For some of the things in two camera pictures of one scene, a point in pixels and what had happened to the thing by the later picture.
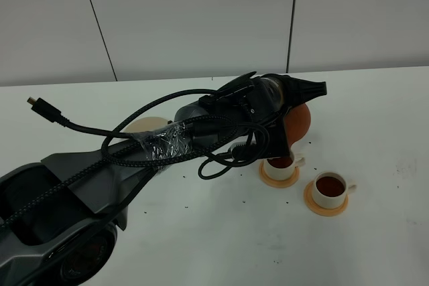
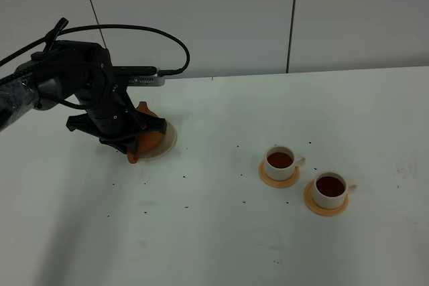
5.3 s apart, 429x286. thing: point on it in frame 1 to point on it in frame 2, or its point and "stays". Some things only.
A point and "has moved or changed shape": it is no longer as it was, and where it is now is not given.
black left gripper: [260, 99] to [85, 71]
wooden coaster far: [277, 183] stays
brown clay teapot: [297, 121] has moved or changed shape
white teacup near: [330, 189] stays
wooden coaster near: [313, 206] stays
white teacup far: [281, 168] stays
